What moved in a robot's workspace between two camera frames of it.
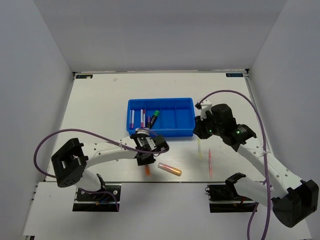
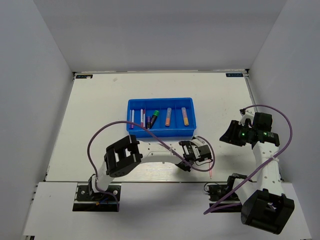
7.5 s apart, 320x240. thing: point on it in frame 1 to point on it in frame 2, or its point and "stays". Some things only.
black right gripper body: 217,129 to 244,133
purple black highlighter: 148,122 stays
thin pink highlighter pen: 210,163 stays
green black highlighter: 154,118 stays
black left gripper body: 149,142 to 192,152
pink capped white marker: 132,118 stays
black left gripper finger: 143,158 to 183,166
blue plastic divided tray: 177,116 stays
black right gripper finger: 202,128 to 232,140
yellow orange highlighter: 169,169 to 185,116
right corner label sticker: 234,75 stays
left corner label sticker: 84,76 stays
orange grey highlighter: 147,170 to 168,117
